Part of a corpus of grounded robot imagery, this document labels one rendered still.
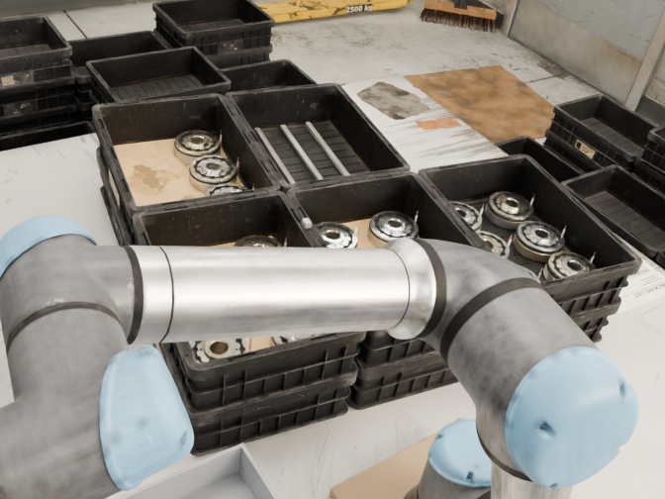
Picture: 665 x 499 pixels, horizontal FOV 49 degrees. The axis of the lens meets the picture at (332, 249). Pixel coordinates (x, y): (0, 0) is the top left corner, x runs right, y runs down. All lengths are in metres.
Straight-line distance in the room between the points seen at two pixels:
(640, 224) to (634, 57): 1.81
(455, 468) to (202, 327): 0.55
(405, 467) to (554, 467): 0.66
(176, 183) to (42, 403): 1.21
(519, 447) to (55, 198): 1.40
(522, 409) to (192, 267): 0.29
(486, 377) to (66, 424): 0.36
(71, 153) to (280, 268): 1.43
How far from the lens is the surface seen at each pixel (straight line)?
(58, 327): 0.49
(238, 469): 0.87
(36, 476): 0.45
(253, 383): 1.20
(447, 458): 1.04
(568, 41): 4.65
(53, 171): 1.93
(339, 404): 1.34
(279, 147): 1.79
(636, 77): 4.38
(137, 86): 2.74
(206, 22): 3.25
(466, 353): 0.67
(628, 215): 2.75
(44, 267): 0.53
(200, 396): 1.18
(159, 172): 1.67
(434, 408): 1.42
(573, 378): 0.63
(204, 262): 0.57
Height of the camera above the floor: 1.78
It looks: 39 degrees down
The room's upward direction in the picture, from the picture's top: 9 degrees clockwise
